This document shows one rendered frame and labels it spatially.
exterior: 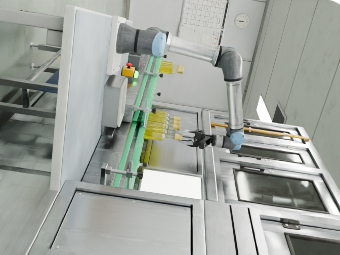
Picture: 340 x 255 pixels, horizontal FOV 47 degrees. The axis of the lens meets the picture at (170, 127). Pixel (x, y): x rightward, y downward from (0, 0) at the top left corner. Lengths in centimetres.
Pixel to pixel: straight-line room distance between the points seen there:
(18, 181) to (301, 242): 96
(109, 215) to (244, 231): 44
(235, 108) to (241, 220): 85
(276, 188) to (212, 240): 113
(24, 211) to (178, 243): 48
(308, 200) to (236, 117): 63
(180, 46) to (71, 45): 95
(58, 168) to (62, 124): 15
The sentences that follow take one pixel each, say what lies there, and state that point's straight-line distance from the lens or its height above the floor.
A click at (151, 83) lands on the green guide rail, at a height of 94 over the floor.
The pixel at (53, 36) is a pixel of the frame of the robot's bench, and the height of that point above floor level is 68.
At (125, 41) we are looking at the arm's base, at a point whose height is 82.
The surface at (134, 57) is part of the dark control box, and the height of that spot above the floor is 80.
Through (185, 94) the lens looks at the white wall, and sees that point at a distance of 855.
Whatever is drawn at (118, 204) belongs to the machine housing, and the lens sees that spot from 134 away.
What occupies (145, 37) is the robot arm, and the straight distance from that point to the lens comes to 196.
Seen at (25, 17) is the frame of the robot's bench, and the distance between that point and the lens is 134.
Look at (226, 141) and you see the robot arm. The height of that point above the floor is 143.
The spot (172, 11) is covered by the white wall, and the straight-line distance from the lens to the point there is 808.
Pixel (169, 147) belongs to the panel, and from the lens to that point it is 239.
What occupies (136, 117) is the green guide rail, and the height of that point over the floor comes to 90.
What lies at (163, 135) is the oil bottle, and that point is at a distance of 223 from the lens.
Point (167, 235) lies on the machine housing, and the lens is 126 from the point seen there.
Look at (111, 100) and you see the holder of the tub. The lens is 196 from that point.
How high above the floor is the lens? 106
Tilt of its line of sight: 1 degrees up
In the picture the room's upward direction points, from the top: 99 degrees clockwise
